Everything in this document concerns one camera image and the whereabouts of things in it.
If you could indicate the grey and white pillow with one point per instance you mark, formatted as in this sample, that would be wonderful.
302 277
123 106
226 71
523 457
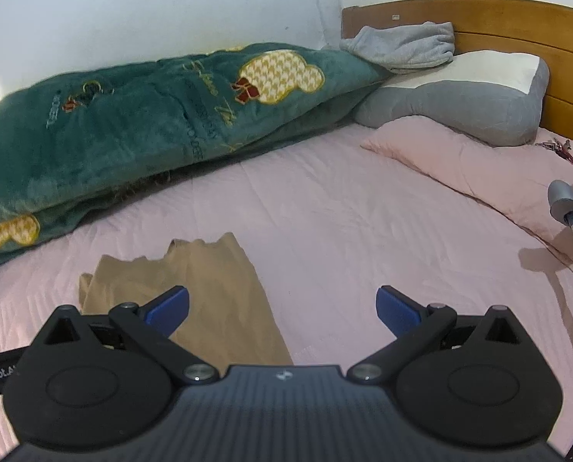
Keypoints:
459 106

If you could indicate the pink quilted bed sheet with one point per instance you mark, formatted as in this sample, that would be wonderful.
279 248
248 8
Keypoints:
339 202

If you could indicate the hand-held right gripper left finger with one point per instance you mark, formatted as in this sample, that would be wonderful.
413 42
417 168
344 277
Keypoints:
168 310

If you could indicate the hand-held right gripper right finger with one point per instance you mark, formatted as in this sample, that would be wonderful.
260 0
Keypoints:
397 313

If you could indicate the grey sweater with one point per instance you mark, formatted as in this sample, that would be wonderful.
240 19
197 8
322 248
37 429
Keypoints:
401 48

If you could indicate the pink pillow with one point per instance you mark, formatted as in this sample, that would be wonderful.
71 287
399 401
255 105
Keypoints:
483 168

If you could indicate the wooden headboard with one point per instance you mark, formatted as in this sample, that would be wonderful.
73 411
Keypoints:
507 24

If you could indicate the tan t-shirt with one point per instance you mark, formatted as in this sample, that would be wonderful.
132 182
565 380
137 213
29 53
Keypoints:
219 288

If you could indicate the bunch of keys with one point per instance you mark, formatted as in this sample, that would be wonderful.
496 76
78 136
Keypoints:
563 149

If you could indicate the green printed blanket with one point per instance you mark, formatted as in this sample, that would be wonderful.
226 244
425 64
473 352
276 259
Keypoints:
147 115

